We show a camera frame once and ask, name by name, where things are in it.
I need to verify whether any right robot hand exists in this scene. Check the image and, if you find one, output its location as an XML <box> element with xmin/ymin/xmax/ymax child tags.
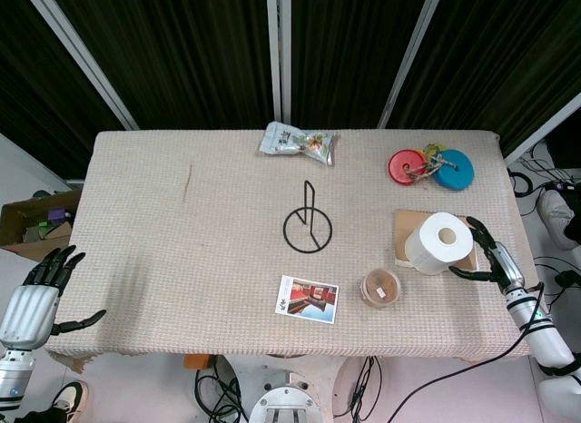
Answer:
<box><xmin>448</xmin><ymin>215</ymin><xmax>529</xmax><ymax>295</ymax></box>

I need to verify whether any photo postcard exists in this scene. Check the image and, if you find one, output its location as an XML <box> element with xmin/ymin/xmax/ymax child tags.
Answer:
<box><xmin>273</xmin><ymin>274</ymin><xmax>340</xmax><ymax>325</ymax></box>

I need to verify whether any red wooden disc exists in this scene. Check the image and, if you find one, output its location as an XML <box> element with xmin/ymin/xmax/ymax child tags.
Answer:
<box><xmin>388</xmin><ymin>149</ymin><xmax>426</xmax><ymax>185</ymax></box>

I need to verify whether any red and blue disc toy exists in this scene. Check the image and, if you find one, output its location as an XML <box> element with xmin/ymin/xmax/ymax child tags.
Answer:
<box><xmin>433</xmin><ymin>149</ymin><xmax>476</xmax><ymax>192</ymax></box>

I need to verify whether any round clear lidded container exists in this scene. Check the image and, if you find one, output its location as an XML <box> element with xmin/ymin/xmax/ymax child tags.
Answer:
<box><xmin>360</xmin><ymin>268</ymin><xmax>402</xmax><ymax>309</ymax></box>

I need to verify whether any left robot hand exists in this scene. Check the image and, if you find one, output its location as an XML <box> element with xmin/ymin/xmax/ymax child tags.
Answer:
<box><xmin>0</xmin><ymin>245</ymin><xmax>108</xmax><ymax>351</ymax></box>

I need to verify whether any black and white sneaker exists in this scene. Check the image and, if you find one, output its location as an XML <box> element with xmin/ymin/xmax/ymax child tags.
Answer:
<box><xmin>53</xmin><ymin>379</ymin><xmax>90</xmax><ymax>423</ymax></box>

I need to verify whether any white toilet paper roll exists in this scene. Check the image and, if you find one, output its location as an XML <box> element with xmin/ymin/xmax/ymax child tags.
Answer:
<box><xmin>404</xmin><ymin>212</ymin><xmax>475</xmax><ymax>277</ymax></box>

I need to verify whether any snack bag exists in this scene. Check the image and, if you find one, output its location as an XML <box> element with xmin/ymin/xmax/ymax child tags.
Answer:
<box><xmin>259</xmin><ymin>121</ymin><xmax>340</xmax><ymax>166</ymax></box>

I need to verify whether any black cable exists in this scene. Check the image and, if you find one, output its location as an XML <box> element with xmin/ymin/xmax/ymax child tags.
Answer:
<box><xmin>333</xmin><ymin>281</ymin><xmax>546</xmax><ymax>418</ymax></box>

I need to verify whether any beige checkered tablecloth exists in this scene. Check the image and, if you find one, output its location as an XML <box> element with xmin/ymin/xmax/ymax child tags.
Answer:
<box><xmin>44</xmin><ymin>129</ymin><xmax>541</xmax><ymax>362</ymax></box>

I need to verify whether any black wire paper holder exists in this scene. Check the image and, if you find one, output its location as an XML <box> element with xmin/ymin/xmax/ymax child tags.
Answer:
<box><xmin>283</xmin><ymin>180</ymin><xmax>334</xmax><ymax>254</ymax></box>

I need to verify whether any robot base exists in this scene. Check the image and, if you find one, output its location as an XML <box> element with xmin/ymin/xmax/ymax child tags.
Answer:
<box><xmin>248</xmin><ymin>368</ymin><xmax>324</xmax><ymax>423</ymax></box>

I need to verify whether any cardboard box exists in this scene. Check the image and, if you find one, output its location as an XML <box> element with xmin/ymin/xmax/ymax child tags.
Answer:
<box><xmin>0</xmin><ymin>190</ymin><xmax>82</xmax><ymax>262</ymax></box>

